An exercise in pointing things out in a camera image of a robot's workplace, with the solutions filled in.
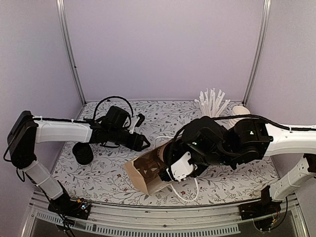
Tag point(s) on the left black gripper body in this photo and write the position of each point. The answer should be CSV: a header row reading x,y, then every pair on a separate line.
x,y
116,138

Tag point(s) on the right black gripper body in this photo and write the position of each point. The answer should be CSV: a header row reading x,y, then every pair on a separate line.
x,y
213,160

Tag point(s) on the white paper coffee cup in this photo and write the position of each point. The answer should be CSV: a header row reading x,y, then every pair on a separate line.
x,y
162,151

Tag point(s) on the brown cardboard cup carrier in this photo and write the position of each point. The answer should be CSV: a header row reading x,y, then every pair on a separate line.
x,y
148,168

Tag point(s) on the brown paper bag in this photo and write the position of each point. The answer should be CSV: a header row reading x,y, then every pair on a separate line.
x,y
157,184

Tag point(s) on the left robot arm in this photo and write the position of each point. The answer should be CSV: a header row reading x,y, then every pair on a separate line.
x,y
29,130

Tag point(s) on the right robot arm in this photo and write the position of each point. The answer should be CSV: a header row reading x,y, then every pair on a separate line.
x,y
255,137

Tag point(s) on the stack of black lids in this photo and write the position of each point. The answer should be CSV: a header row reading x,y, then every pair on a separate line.
x,y
83,153

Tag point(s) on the bundle of wrapped straws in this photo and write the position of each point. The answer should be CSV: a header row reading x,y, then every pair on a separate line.
x,y
212,103

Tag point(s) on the stack of white paper cups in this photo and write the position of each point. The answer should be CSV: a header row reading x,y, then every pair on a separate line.
x,y
237,110

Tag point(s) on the floral table mat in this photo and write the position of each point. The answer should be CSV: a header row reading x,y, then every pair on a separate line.
x,y
105,180

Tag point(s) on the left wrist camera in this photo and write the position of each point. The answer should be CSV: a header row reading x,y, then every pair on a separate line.
x,y
136,121

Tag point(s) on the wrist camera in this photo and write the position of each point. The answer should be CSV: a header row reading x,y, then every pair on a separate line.
x,y
178,171
136,121

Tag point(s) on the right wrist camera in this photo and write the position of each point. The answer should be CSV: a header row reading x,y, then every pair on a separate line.
x,y
178,171

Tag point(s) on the front aluminium rail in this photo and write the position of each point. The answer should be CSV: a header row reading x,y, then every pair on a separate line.
x,y
107,219

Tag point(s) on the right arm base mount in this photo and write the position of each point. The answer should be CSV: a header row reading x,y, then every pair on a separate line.
x,y
265,206

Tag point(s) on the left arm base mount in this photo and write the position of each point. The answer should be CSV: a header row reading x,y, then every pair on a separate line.
x,y
69,207

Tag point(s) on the right aluminium frame post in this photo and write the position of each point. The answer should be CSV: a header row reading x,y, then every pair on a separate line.
x,y
258,52

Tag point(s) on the aluminium frame post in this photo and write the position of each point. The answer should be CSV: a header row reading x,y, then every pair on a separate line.
x,y
258,52
69,51

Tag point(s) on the left aluminium frame post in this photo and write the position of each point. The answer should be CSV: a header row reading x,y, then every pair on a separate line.
x,y
69,51

